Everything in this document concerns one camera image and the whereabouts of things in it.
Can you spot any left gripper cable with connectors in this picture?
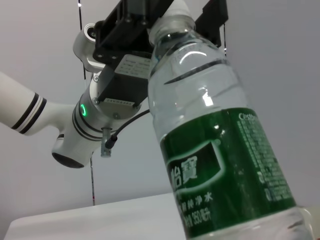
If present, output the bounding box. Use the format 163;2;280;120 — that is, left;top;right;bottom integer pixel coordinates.
99;109;151;158

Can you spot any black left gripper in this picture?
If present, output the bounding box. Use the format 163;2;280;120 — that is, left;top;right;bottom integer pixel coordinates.
92;0;176;110

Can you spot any clear green-label water bottle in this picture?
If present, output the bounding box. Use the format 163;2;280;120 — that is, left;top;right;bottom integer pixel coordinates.
147;0;313;240

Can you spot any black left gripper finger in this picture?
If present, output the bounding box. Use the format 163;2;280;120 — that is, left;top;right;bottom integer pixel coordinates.
194;0;230;48

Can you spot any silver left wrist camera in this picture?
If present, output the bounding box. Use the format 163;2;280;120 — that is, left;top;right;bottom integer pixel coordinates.
72;22;106;74

